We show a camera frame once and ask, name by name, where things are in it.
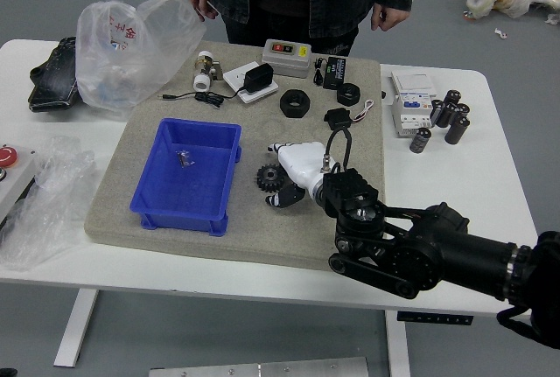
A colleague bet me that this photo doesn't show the person's left hand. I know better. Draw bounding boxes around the person's left hand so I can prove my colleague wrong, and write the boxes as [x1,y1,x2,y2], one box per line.
[371,3,413,32]

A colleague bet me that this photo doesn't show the person's right hand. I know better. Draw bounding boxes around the person's right hand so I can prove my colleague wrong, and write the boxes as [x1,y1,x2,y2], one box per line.
[187,0,221,24]

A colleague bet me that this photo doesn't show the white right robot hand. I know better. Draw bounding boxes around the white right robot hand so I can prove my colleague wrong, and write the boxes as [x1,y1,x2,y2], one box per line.
[265,140,330,209]

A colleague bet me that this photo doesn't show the black gear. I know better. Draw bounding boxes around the black gear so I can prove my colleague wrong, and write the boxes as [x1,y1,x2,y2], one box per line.
[255,164,286,193]

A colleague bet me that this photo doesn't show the blue plastic box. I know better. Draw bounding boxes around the blue plastic box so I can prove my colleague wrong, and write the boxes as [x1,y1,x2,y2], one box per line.
[128,117,243,238]

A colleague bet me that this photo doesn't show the big black nut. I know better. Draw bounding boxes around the big black nut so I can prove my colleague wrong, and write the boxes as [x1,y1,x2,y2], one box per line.
[278,87,312,119]

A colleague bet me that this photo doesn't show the small black nut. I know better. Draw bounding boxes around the small black nut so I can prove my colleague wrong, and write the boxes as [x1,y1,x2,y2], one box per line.
[335,82,362,106]

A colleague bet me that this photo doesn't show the grey box red stop button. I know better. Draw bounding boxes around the grey box red stop button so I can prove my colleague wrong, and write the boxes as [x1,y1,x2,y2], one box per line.
[0,144,39,225]

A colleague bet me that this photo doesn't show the brass valve white pipe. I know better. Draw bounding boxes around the brass valve white pipe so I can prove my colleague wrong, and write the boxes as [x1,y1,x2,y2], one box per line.
[192,50,224,93]

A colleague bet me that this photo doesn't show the black module green connector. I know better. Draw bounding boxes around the black module green connector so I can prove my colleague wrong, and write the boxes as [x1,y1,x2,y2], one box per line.
[312,56,348,90]

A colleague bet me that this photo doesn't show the white table leg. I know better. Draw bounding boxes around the white table leg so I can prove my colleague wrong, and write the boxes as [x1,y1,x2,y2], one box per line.
[52,289,101,368]
[384,310,412,377]

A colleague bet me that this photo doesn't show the grey-brown mat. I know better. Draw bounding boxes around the grey-brown mat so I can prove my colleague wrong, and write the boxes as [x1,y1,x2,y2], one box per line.
[82,38,389,276]

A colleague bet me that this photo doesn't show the white circuit breaker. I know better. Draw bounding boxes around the white circuit breaker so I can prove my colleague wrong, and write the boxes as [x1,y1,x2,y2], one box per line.
[388,71,435,139]

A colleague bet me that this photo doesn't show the black power adapter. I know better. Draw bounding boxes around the black power adapter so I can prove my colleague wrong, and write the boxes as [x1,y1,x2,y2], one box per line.
[242,63,275,92]

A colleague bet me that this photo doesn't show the translucent plastic bag red print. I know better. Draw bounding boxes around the translucent plastic bag red print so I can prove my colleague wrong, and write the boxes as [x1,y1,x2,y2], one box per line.
[74,0,207,112]

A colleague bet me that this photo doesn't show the clear plastic wrap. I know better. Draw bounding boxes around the clear plastic wrap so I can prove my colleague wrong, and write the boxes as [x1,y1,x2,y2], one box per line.
[0,135,98,272]

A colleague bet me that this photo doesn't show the black pouch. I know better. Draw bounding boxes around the black pouch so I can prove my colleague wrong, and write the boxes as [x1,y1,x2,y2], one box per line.
[27,36,81,112]

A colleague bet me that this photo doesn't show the black table control panel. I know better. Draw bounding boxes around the black table control panel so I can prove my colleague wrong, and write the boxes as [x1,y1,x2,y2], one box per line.
[396,313,474,325]

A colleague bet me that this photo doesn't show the silver metal plate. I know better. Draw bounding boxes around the silver metal plate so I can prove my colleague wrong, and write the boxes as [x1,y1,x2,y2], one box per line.
[148,356,369,377]

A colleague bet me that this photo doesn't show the black square module with wires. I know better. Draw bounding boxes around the black square module with wires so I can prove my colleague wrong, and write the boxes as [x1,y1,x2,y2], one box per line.
[323,100,376,131]

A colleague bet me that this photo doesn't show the white wall switch plate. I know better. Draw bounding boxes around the white wall switch plate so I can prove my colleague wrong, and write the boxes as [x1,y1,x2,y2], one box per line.
[222,61,280,106]

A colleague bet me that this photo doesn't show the black adapter cable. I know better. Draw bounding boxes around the black adapter cable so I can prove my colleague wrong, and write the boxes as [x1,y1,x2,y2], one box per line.
[157,87,246,110]

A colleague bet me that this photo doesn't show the grey switch box yellow label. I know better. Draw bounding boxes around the grey switch box yellow label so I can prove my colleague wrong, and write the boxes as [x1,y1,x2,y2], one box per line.
[261,38,312,79]

